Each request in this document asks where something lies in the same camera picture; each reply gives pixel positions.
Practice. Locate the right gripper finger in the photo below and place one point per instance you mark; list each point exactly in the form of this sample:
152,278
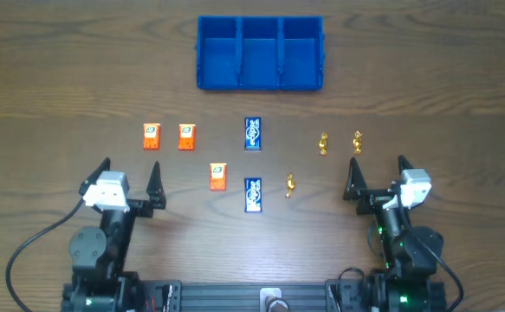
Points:
403,164
354,184

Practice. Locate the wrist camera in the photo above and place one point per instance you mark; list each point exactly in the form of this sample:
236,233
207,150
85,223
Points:
414,186
107,190

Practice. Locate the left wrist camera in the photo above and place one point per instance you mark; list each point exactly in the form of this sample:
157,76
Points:
107,190

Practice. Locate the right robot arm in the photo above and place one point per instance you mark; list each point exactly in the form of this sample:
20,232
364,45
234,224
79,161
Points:
408,255

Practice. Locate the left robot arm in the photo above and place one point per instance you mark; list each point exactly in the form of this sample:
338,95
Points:
100,251

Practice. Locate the mounting rail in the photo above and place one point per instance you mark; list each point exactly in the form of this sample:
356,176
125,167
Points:
235,297

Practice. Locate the gold candy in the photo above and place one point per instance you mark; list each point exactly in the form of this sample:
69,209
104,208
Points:
323,144
290,185
357,142

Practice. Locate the orange candy box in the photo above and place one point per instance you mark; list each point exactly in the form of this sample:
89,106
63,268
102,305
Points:
218,177
186,138
151,138

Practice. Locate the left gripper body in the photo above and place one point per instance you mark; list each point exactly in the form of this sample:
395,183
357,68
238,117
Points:
141,208

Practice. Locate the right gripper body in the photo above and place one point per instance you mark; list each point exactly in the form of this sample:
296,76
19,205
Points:
371,201

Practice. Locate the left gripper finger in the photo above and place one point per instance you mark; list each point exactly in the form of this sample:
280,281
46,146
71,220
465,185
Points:
156,190
98,170

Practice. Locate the blue candy pack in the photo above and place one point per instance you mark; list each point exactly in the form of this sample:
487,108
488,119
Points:
253,195
252,134

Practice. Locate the blue tray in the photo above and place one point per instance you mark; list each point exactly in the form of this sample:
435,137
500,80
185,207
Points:
258,65

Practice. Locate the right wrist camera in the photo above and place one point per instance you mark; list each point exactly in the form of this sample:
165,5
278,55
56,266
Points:
414,186

